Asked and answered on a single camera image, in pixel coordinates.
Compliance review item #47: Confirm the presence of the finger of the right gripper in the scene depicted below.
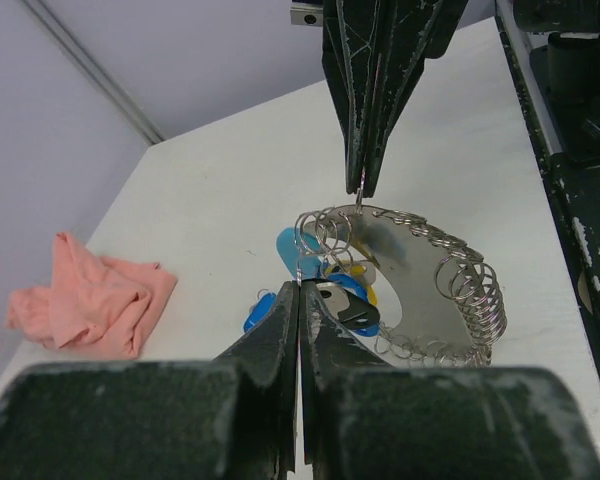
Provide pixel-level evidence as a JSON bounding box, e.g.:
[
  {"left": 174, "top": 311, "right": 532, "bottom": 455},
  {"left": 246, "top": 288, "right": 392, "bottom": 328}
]
[
  {"left": 322, "top": 1, "right": 380, "bottom": 194},
  {"left": 362, "top": 0, "right": 467, "bottom": 196}
]

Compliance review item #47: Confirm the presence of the pink cloth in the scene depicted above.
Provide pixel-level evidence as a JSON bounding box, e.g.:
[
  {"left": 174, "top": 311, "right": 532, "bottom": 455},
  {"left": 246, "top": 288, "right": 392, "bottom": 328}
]
[{"left": 5, "top": 232, "right": 177, "bottom": 360}]

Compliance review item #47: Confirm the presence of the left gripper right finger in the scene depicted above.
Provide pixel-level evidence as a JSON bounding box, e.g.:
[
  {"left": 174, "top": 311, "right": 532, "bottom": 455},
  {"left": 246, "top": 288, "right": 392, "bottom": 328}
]
[{"left": 299, "top": 282, "right": 600, "bottom": 479}]

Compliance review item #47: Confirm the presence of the keyring holder with blue handle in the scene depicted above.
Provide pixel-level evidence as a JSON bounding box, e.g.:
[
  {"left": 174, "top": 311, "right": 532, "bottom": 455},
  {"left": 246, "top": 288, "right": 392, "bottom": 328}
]
[{"left": 276, "top": 205, "right": 507, "bottom": 367}]

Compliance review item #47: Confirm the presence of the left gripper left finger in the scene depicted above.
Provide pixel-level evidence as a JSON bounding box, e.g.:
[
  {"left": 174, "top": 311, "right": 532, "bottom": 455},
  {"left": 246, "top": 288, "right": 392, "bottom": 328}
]
[{"left": 0, "top": 282, "right": 300, "bottom": 479}]

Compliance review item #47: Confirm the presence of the black tagged key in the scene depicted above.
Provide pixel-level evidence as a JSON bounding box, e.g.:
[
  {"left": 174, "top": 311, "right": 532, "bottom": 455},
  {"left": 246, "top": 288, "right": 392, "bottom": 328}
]
[{"left": 316, "top": 282, "right": 380, "bottom": 337}]

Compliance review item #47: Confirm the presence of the blue tagged key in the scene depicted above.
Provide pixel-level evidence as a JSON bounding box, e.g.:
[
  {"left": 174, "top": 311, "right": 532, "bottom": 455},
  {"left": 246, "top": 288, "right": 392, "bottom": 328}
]
[{"left": 243, "top": 289, "right": 277, "bottom": 333}]

